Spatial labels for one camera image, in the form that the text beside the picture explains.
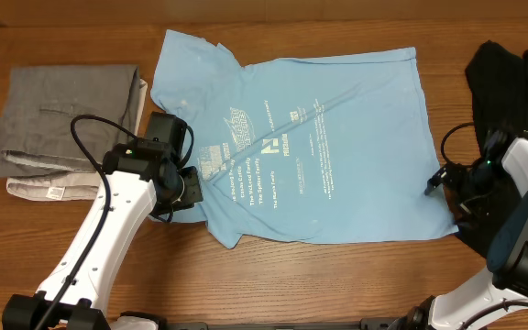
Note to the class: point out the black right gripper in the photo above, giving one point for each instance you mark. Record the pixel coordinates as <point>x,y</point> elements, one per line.
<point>479,209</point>

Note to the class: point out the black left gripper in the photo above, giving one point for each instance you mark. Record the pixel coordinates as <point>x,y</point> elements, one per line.
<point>193,191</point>

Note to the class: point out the light blue printed t-shirt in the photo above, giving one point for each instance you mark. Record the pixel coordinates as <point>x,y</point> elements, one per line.
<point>329,150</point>

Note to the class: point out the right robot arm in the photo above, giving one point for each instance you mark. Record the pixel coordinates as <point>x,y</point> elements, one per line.
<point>499,289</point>

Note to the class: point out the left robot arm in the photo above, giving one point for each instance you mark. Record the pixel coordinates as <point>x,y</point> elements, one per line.
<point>139,179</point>

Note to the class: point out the black garment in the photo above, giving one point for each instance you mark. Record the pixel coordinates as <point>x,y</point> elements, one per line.
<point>498,81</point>

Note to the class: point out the folded beige trousers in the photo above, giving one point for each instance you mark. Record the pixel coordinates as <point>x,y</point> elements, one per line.
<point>66,186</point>

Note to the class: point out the folded grey trousers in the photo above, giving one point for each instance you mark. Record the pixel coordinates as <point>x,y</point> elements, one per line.
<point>35,126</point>

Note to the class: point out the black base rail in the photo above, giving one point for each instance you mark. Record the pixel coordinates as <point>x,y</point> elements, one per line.
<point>264,326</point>

